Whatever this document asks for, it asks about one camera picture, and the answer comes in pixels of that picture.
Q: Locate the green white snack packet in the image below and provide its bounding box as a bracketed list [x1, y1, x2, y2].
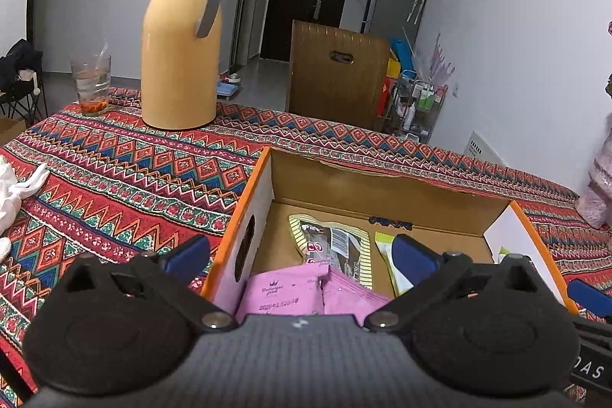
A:
[374, 232, 413, 297]

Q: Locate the orange cardboard snack box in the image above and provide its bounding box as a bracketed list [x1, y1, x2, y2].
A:
[200, 148, 578, 313]

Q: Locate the striped yellow snack packet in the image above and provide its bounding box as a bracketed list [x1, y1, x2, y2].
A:
[288, 215, 373, 290]

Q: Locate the pink snack packet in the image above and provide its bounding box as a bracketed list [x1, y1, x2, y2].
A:
[236, 263, 330, 322]
[322, 267, 390, 325]

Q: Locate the pink textured vase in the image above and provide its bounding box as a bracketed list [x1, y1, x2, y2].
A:
[576, 133, 611, 229]

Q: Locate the colourful patterned tablecloth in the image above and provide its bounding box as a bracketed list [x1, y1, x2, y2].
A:
[1, 89, 611, 407]

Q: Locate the white cloth glove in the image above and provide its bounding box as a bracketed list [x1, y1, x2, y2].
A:
[0, 156, 50, 262]

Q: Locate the glass cup with drink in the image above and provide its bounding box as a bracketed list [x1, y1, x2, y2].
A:
[70, 54, 111, 116]

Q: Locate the wooden chair back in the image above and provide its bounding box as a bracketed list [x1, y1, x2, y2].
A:
[286, 21, 390, 130]

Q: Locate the cardboard box on floor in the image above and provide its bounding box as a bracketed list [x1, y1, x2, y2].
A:
[0, 117, 26, 146]

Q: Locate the yellow thermos jug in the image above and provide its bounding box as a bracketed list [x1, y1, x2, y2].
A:
[141, 0, 222, 130]

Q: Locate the black folding chair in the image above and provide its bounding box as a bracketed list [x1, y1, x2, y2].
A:
[1, 38, 49, 126]

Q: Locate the wire storage cart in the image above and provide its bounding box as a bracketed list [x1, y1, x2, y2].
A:
[383, 72, 447, 144]

